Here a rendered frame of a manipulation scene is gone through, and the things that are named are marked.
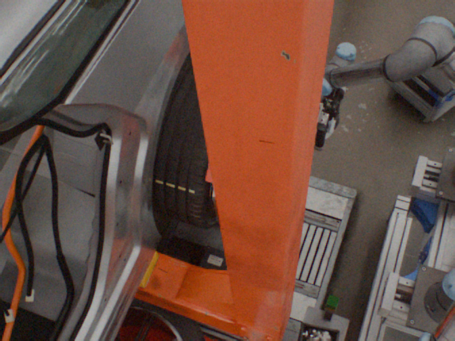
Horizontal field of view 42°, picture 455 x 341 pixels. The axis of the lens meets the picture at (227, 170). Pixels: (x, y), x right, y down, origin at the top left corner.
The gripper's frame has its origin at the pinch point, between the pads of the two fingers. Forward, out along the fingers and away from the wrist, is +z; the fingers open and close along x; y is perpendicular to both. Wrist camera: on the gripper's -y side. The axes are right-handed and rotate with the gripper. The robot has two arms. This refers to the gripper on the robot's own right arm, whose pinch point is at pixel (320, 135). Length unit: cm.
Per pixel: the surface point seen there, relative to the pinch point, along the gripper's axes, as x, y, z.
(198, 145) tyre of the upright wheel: -33, 30, 35
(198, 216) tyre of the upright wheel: -30, 5, 49
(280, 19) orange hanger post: 6, 141, 76
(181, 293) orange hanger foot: -29, -13, 73
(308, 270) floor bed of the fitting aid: 8, -77, 26
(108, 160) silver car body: -47, 54, 61
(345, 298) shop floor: 28, -83, 31
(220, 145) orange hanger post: -4, 108, 76
